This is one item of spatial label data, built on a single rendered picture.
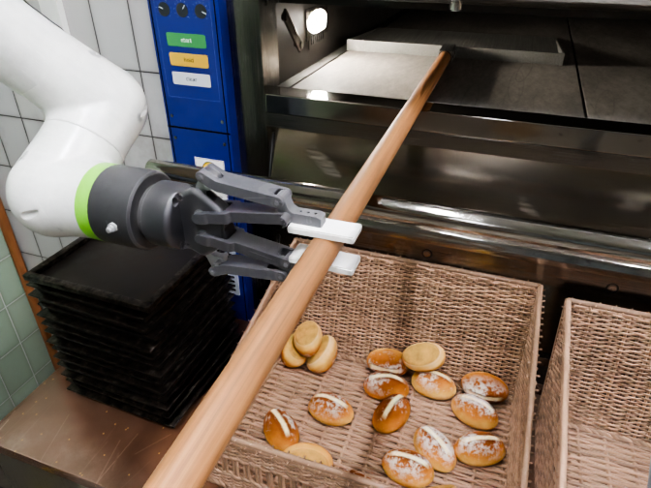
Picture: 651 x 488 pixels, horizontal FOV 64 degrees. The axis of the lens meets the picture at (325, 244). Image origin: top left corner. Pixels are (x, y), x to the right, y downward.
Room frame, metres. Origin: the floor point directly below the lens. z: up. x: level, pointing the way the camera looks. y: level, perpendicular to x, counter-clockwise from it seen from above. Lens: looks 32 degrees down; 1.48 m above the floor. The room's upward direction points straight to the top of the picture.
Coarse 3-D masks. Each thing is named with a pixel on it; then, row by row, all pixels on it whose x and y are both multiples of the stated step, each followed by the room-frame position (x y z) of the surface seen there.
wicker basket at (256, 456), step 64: (384, 256) 0.96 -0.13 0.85; (256, 320) 0.82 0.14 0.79; (320, 320) 0.96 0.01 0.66; (384, 320) 0.91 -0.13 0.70; (448, 320) 0.88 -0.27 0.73; (512, 320) 0.84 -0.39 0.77; (320, 384) 0.83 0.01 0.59; (512, 384) 0.79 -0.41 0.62; (256, 448) 0.56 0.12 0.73; (384, 448) 0.66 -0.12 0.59; (512, 448) 0.62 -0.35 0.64
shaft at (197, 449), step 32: (416, 96) 0.93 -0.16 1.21; (384, 160) 0.65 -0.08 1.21; (352, 192) 0.54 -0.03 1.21; (320, 256) 0.41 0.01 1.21; (288, 288) 0.36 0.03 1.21; (288, 320) 0.32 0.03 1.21; (256, 352) 0.28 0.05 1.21; (224, 384) 0.25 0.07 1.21; (256, 384) 0.26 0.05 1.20; (192, 416) 0.23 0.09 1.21; (224, 416) 0.23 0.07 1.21; (192, 448) 0.20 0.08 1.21; (224, 448) 0.21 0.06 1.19; (160, 480) 0.18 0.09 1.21; (192, 480) 0.18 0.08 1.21
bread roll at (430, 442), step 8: (416, 432) 0.67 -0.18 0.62; (424, 432) 0.66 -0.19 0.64; (432, 432) 0.66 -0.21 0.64; (440, 432) 0.66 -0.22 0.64; (416, 440) 0.66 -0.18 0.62; (424, 440) 0.64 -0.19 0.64; (432, 440) 0.64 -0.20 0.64; (440, 440) 0.64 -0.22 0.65; (448, 440) 0.64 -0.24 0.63; (416, 448) 0.64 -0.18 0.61; (424, 448) 0.63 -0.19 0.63; (432, 448) 0.62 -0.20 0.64; (440, 448) 0.62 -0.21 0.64; (448, 448) 0.62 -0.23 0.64; (424, 456) 0.62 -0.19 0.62; (432, 456) 0.61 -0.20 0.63; (440, 456) 0.61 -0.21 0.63; (448, 456) 0.61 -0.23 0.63; (432, 464) 0.61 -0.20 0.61; (440, 464) 0.60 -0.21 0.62; (448, 464) 0.60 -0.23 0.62; (440, 472) 0.60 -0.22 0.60; (448, 472) 0.60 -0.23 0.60
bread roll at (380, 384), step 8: (368, 376) 0.81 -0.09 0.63; (376, 376) 0.80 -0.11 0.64; (384, 376) 0.80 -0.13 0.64; (392, 376) 0.80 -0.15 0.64; (368, 384) 0.79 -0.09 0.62; (376, 384) 0.79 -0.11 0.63; (384, 384) 0.78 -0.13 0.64; (392, 384) 0.78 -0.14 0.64; (400, 384) 0.78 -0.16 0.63; (368, 392) 0.78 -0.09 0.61; (376, 392) 0.78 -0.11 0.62; (384, 392) 0.77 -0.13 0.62; (392, 392) 0.77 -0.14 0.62; (400, 392) 0.77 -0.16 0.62; (408, 392) 0.78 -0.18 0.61
